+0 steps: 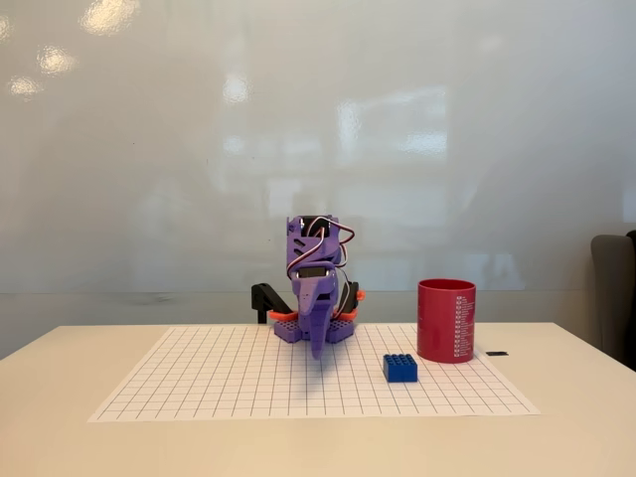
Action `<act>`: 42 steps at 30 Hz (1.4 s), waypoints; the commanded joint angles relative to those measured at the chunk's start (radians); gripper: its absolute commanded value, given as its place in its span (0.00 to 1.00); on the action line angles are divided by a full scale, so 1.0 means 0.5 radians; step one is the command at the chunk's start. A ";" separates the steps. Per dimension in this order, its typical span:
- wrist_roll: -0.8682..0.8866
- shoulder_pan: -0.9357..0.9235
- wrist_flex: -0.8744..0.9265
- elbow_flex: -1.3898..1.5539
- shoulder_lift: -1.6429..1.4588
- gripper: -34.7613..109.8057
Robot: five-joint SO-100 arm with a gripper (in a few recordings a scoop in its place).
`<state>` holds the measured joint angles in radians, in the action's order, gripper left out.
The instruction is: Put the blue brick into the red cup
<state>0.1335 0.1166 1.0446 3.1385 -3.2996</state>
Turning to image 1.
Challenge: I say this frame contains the blue toy brick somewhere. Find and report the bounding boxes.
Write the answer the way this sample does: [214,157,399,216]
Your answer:
[382,353,419,384]

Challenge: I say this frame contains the red cup with white print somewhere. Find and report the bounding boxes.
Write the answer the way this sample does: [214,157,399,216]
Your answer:
[415,278,478,366]

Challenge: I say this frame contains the black table clamp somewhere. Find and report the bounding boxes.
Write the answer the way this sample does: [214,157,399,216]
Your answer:
[250,281,292,325]

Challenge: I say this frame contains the white grid paper sheet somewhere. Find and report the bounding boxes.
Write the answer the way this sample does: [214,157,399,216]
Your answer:
[87,325,542,424]

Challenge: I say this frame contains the dark grey chair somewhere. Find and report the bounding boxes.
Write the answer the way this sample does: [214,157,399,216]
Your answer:
[589,229,636,372]

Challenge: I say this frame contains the thin servo cable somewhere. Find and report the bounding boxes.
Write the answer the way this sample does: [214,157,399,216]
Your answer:
[335,266,360,322]

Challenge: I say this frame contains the white red black wrist cable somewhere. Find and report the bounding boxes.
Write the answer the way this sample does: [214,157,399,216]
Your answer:
[286,221,357,280]

